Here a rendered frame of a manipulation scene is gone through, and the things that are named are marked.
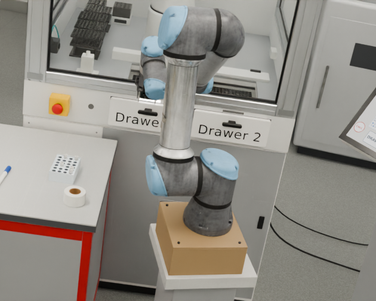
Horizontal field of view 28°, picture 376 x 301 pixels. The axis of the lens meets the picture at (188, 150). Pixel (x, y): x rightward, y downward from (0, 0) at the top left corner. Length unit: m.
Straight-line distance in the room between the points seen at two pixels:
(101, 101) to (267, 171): 0.70
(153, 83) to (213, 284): 0.64
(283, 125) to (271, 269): 0.98
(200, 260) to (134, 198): 0.87
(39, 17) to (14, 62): 2.69
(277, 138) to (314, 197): 1.44
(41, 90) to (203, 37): 1.01
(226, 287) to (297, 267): 1.45
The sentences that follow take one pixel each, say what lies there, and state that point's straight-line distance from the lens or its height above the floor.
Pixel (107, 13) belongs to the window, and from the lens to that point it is 2.71.
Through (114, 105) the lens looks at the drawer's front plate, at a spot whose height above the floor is 0.90.
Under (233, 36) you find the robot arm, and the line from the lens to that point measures 2.02.
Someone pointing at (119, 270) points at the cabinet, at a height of 0.13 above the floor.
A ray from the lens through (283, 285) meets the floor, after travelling 3.54.
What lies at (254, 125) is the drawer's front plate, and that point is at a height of 0.91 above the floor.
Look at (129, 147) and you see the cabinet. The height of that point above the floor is 0.72.
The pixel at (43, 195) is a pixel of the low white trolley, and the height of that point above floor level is 0.76.
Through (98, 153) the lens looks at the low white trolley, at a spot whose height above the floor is 0.76.
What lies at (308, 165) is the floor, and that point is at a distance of 4.59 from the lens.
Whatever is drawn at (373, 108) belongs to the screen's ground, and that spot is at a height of 1.08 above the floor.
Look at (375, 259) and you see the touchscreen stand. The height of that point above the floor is 0.53.
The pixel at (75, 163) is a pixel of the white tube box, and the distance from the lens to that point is 2.63.
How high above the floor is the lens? 2.10
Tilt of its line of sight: 28 degrees down
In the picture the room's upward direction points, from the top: 9 degrees clockwise
